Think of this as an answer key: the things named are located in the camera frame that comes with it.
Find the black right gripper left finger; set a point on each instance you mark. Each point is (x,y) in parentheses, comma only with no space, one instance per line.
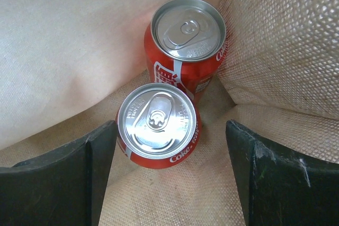
(65,186)

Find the brown canvas tote bag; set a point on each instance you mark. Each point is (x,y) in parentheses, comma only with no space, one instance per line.
(67,65)

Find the red cola can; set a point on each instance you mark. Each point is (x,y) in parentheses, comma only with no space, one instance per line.
(159,127)
(185,44)

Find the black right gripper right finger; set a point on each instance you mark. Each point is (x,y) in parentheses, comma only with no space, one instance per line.
(278,185)

